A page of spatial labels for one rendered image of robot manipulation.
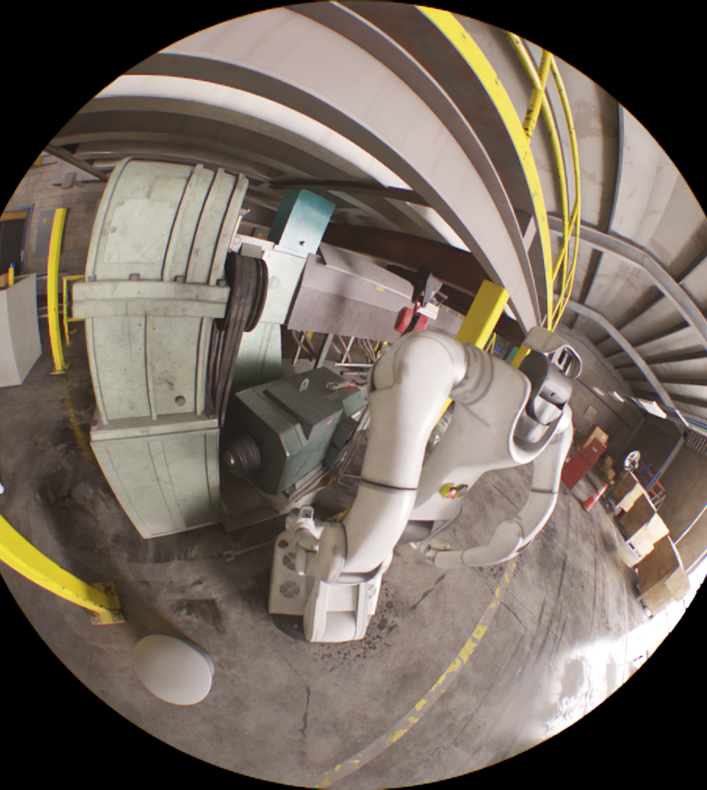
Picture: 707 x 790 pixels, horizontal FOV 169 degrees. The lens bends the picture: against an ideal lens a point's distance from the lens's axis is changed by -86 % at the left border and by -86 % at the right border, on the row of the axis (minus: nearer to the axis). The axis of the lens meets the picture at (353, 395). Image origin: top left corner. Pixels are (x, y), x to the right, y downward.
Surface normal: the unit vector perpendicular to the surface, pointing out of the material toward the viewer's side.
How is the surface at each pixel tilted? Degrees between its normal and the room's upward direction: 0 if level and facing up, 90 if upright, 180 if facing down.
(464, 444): 102
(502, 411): 87
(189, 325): 90
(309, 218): 90
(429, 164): 90
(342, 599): 23
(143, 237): 80
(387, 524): 68
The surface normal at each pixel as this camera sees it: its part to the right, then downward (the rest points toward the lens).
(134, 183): 0.65, 0.44
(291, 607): 0.36, -0.32
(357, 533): -0.78, -0.12
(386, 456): -0.40, -0.29
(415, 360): 0.18, -0.17
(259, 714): 0.37, -0.81
